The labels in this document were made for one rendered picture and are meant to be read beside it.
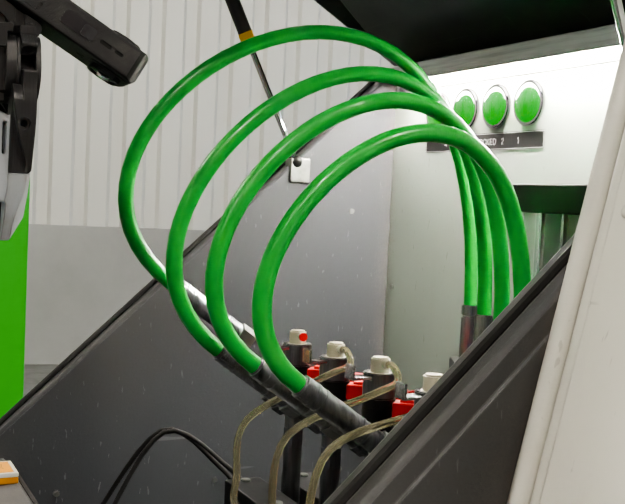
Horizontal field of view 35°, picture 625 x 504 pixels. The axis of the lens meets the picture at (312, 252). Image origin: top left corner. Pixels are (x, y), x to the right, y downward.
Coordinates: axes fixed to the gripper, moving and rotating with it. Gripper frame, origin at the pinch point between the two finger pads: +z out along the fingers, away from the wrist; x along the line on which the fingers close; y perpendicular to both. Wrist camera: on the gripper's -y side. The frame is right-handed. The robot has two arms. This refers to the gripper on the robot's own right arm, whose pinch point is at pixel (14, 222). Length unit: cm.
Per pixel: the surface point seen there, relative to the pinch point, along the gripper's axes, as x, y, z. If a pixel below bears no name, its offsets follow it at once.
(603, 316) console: 28.1, -30.5, 3.6
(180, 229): -3.2, -13.7, 0.3
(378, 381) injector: 5.3, -28.2, 11.8
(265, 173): 4.8, -17.6, -4.5
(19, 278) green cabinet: -332, -58, 35
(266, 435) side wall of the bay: -43, -40, 28
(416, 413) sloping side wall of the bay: 21.2, -21.8, 10.6
